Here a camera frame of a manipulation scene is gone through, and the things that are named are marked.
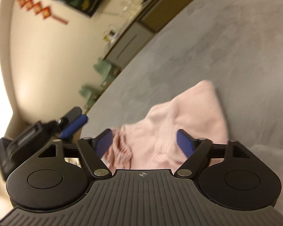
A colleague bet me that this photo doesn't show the pink knitted garment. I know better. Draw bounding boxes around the pink knitted garment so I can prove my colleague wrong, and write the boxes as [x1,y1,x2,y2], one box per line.
[102,80,228,172]

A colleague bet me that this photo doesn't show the green plastic chair far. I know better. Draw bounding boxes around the green plastic chair far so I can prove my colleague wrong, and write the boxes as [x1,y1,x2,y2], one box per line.
[79,85,101,114]

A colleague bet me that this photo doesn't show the green plastic chair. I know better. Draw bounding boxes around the green plastic chair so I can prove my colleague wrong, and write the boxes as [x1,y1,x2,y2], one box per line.
[79,85,101,114]
[93,58,121,88]

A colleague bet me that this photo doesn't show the green plastic chair near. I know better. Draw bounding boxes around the green plastic chair near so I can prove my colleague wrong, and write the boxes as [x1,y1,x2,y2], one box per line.
[93,58,121,88]

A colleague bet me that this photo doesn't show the glass jug set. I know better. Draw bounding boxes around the glass jug set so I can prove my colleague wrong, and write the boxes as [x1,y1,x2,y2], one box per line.
[120,0,142,16]

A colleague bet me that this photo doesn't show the long grey brown sideboard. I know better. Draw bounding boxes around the long grey brown sideboard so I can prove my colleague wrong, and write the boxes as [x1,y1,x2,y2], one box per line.
[103,0,193,68]

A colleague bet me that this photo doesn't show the small items with cables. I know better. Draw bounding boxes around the small items with cables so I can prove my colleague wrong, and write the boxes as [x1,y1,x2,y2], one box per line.
[103,24,119,45]

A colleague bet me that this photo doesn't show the red wall decoration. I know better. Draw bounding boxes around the red wall decoration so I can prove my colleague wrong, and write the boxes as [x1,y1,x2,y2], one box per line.
[17,0,68,25]

